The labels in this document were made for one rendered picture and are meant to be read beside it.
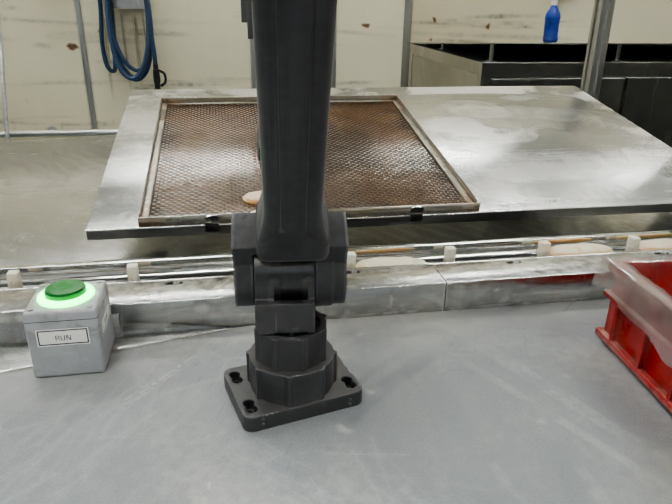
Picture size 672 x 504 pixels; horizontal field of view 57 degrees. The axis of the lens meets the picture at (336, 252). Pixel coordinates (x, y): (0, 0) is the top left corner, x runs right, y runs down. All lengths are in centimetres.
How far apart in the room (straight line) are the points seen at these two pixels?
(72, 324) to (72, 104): 398
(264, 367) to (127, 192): 49
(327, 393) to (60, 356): 28
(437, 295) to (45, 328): 44
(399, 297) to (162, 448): 34
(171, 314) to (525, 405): 40
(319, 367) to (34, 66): 416
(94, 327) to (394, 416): 31
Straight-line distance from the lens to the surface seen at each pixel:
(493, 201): 100
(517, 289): 81
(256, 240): 52
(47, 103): 464
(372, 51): 427
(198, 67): 447
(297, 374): 57
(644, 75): 300
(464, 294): 79
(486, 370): 69
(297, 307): 55
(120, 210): 94
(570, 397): 67
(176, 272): 83
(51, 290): 69
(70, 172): 147
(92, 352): 68
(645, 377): 71
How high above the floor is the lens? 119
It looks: 23 degrees down
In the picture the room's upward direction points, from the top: 1 degrees clockwise
